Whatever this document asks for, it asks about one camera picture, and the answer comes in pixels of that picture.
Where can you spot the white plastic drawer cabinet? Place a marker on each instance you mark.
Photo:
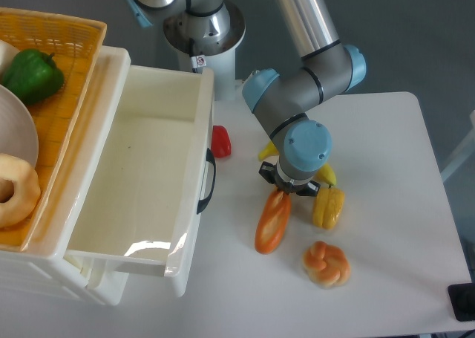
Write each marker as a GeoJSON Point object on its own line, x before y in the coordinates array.
{"type": "Point", "coordinates": [44, 267]}

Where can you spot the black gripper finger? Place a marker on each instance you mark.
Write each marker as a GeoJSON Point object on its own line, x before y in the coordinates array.
{"type": "Point", "coordinates": [267, 171]}
{"type": "Point", "coordinates": [309, 189]}

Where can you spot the beige ring doughnut bread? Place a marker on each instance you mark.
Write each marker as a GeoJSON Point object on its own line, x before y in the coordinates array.
{"type": "Point", "coordinates": [26, 189]}

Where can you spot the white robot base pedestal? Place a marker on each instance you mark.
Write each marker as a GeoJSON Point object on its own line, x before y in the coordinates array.
{"type": "Point", "coordinates": [209, 42]}

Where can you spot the black device at table edge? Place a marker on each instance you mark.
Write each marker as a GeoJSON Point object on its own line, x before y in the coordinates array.
{"type": "Point", "coordinates": [462, 301]}

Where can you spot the round knotted bread bun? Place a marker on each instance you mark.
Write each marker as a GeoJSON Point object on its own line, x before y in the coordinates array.
{"type": "Point", "coordinates": [326, 265]}

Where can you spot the long orange baguette bread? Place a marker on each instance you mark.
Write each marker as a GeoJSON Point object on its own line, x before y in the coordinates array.
{"type": "Point", "coordinates": [273, 221]}

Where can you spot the yellow banana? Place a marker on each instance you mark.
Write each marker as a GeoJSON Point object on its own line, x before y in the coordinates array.
{"type": "Point", "coordinates": [324, 175]}

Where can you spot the yellow bell pepper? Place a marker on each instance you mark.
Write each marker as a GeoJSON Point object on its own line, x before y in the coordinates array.
{"type": "Point", "coordinates": [327, 207]}

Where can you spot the white plastic drawer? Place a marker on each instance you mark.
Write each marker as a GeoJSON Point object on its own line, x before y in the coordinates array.
{"type": "Point", "coordinates": [140, 213]}

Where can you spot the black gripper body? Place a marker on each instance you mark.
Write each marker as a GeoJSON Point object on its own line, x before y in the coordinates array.
{"type": "Point", "coordinates": [287, 184]}

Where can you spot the beige round plate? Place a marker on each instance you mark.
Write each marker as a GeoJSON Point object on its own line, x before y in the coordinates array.
{"type": "Point", "coordinates": [19, 136]}

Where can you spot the yellow woven plastic basket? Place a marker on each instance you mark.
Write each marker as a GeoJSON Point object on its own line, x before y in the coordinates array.
{"type": "Point", "coordinates": [75, 44]}

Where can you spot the green bell pepper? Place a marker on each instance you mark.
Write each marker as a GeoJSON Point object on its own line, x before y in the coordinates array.
{"type": "Point", "coordinates": [33, 76]}

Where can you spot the black drawer handle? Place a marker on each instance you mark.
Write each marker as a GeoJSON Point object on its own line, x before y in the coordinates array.
{"type": "Point", "coordinates": [208, 185]}

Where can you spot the red bell pepper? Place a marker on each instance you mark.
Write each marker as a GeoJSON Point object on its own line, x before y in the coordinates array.
{"type": "Point", "coordinates": [221, 146]}

